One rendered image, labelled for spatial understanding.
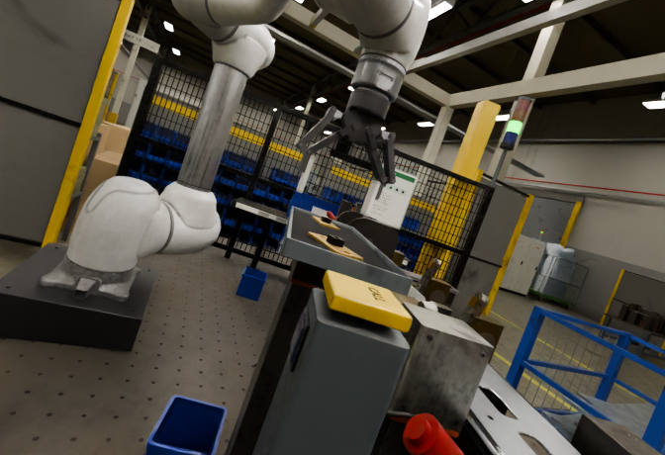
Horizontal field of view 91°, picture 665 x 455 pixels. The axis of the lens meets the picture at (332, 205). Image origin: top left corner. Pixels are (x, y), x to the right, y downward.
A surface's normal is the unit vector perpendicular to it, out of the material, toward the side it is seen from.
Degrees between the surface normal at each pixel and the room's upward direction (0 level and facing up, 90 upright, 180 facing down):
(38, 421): 0
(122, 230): 91
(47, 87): 90
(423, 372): 90
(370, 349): 90
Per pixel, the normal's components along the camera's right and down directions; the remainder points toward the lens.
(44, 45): 0.36, 0.18
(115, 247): 0.54, 0.32
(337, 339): 0.11, 0.08
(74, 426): 0.34, -0.94
